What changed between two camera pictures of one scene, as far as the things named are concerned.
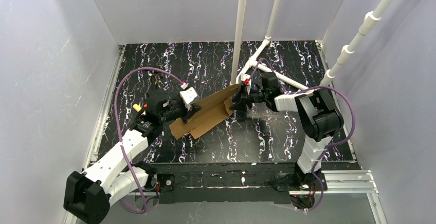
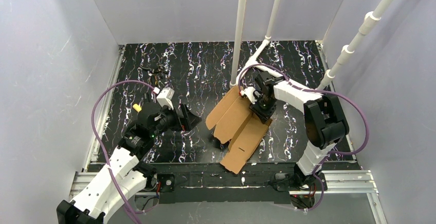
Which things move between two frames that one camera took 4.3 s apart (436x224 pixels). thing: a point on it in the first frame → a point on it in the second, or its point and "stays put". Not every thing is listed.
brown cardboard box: [215, 109] → [233, 120]
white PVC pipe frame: [236, 78] stays put
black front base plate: [221, 183] stays put
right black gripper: [243, 97] → [262, 107]
